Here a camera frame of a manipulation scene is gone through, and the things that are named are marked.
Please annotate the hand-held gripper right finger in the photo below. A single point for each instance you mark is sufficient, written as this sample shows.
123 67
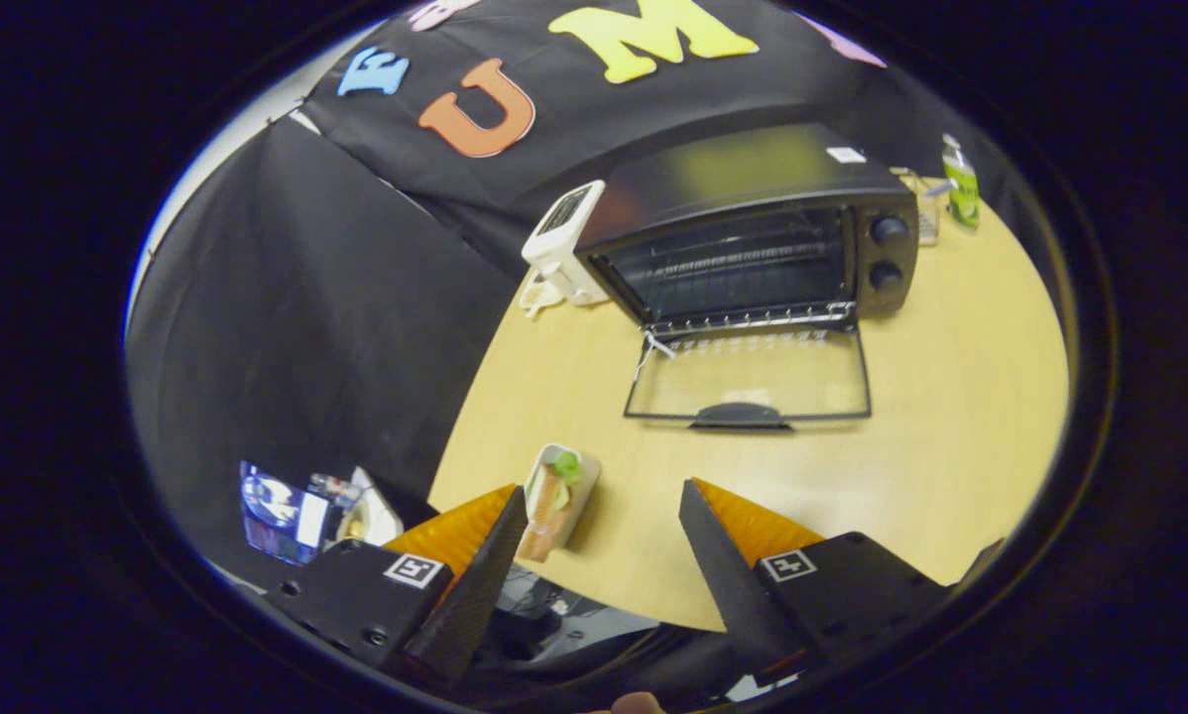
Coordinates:
733 595

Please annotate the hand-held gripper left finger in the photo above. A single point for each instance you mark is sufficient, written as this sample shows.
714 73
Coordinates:
475 605

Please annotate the sandwich with lettuce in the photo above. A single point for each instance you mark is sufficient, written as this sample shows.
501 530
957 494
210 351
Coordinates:
546 506

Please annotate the black toaster oven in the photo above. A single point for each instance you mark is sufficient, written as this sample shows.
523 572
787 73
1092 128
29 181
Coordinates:
753 169

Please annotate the white food tray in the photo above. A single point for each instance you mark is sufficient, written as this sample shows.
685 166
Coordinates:
588 476

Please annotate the white pop-up toaster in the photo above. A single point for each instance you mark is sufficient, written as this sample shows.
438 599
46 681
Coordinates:
559 253

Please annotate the small clear bottle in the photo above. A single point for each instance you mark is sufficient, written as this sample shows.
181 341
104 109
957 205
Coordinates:
336 487

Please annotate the blue printed package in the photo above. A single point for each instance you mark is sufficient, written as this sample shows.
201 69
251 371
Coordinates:
277 511

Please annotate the small blue white stick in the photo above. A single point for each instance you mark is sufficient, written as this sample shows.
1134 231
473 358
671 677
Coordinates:
939 187

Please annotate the green label drink bottle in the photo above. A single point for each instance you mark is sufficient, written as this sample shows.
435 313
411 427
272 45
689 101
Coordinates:
963 193

